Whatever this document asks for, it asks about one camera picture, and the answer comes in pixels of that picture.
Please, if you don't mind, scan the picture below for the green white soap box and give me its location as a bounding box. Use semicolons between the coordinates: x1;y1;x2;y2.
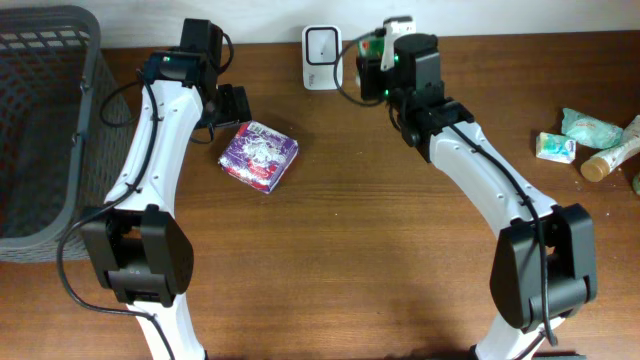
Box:
358;37;384;58

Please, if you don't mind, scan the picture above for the purple floral pack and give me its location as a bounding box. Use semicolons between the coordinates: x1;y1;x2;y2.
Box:
218;121;299;194

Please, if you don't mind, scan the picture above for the small teal tissue pack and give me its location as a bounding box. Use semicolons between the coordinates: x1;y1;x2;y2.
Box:
536;132;577;164

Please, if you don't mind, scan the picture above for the mint green wipes packet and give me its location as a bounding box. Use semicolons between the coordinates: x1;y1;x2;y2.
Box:
561;108;623;149

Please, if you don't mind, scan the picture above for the white leafy cream tube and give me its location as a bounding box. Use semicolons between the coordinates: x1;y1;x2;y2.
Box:
580;116;639;182

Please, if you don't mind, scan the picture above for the green lidded small jar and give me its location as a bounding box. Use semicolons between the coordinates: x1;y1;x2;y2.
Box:
632;173;640;196

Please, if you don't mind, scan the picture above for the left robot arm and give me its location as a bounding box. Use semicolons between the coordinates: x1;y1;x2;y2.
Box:
74;18;251;359

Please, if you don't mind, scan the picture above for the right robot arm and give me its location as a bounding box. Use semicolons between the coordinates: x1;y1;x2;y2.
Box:
356;29;597;359

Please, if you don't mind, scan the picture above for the white barcode scanner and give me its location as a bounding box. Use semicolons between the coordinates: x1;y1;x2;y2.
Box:
301;25;343;91

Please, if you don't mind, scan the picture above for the grey plastic mesh basket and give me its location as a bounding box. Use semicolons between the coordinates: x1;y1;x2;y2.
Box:
1;6;134;263

